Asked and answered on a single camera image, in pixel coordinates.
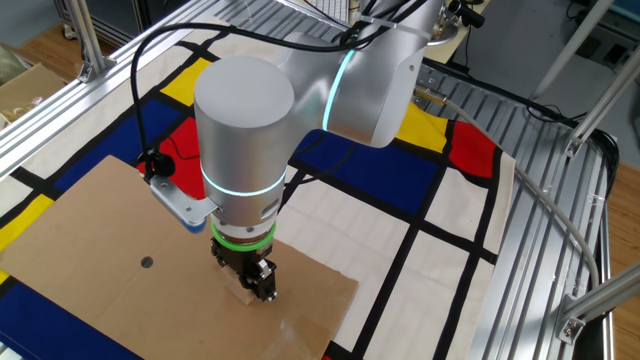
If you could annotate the black webcam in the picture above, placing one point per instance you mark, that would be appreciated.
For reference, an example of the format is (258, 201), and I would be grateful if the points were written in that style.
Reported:
(465, 12)

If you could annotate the aluminium table edge rail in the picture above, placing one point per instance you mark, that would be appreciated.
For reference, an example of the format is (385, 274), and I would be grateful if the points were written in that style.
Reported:
(50, 117)

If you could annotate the white keyboard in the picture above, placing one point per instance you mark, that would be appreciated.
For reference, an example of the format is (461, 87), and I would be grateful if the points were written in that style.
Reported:
(330, 7)

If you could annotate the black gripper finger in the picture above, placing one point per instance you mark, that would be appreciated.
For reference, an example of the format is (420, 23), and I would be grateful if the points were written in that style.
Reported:
(230, 272)
(266, 279)

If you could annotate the open cardboard box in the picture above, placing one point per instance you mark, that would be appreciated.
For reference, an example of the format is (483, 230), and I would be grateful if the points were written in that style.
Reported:
(30, 90)

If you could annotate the small wooden block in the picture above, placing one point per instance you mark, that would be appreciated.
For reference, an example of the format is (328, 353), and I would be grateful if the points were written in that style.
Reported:
(245, 295)

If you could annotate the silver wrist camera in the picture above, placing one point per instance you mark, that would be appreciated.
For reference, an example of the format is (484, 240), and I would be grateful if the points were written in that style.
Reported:
(182, 205)

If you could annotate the pale grey slanted leg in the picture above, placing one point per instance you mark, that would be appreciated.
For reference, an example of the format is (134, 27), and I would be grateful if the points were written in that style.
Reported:
(575, 45)

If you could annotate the dark equipment cabinet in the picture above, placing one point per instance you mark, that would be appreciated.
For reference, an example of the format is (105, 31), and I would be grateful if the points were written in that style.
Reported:
(130, 20)

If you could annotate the colour block patterned cloth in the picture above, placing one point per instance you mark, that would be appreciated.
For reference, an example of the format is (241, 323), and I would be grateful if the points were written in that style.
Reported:
(350, 235)

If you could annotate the brown cardboard sheet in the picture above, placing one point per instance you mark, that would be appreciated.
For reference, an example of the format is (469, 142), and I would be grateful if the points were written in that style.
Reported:
(150, 310)

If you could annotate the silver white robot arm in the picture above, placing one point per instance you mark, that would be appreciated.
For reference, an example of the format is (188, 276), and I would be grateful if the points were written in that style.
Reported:
(285, 105)

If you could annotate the aluminium frame strut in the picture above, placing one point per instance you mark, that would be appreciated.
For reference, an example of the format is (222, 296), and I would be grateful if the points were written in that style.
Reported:
(85, 30)
(600, 297)
(605, 102)

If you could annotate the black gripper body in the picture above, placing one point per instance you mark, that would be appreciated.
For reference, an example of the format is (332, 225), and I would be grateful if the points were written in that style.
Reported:
(239, 259)

